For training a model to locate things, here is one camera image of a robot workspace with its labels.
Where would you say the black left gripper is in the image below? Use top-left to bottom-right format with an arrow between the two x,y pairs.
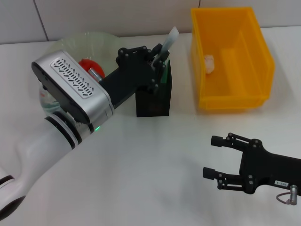
103,44 -> 170,110

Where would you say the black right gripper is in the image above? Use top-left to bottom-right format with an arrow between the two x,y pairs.
202,132 -> 301,195

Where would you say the mint green white pen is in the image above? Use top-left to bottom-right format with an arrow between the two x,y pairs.
162,60 -> 171,84

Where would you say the silver glitter marker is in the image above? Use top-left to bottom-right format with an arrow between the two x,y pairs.
159,26 -> 179,62

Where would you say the white paper ball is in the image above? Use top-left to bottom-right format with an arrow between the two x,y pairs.
204,54 -> 216,74

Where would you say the red-orange fruit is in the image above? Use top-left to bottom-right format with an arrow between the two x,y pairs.
78,58 -> 105,80

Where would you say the black mesh pen holder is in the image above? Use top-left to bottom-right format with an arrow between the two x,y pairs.
135,57 -> 173,118

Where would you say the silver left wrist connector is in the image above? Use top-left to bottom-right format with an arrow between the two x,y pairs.
88,67 -> 102,82

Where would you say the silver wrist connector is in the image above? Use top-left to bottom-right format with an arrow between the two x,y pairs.
289,185 -> 298,206
88,67 -> 102,82

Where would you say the yellow plastic bin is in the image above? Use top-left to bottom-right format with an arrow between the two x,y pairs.
190,6 -> 276,111

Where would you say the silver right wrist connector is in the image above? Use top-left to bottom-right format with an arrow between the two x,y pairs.
289,185 -> 298,206

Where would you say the thin right wrist cable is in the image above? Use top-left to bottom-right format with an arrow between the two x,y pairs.
276,192 -> 292,205

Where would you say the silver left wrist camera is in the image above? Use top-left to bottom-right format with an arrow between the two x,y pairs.
32,49 -> 116,125

